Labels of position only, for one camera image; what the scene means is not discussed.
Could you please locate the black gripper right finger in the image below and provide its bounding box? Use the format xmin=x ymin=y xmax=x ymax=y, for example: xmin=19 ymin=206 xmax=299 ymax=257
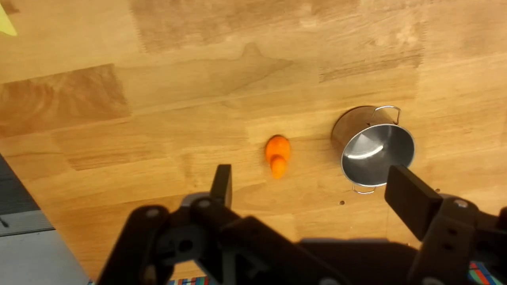
xmin=383 ymin=165 xmax=507 ymax=285

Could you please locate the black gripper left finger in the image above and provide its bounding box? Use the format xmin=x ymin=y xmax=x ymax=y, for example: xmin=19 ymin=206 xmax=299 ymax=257
xmin=96 ymin=164 xmax=250 ymax=285

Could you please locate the orange rubber duck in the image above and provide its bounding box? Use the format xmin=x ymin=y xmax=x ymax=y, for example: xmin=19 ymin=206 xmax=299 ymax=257
xmin=263 ymin=133 xmax=293 ymax=179

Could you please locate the small steel pot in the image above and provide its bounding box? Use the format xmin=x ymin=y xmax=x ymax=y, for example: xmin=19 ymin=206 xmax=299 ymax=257
xmin=329 ymin=103 xmax=416 ymax=197

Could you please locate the yellow-green flat scrap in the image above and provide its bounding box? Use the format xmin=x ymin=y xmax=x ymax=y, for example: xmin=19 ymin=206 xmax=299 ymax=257
xmin=0 ymin=4 xmax=19 ymax=38

